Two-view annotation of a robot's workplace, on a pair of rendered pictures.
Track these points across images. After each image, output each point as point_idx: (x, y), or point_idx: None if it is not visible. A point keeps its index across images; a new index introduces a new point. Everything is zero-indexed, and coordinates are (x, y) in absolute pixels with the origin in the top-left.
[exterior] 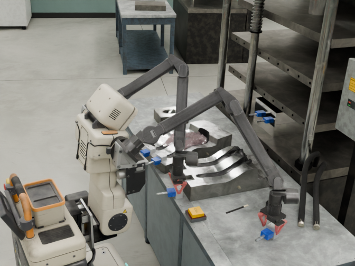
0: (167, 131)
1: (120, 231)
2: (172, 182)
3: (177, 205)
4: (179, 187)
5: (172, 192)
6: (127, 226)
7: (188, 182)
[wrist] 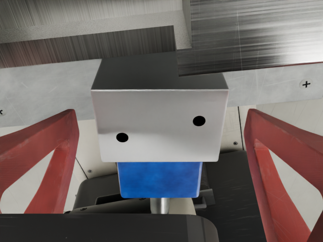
0: None
1: (194, 210)
2: (70, 179)
3: (291, 101)
4: (160, 118)
5: (202, 165)
6: (192, 207)
7: (281, 63)
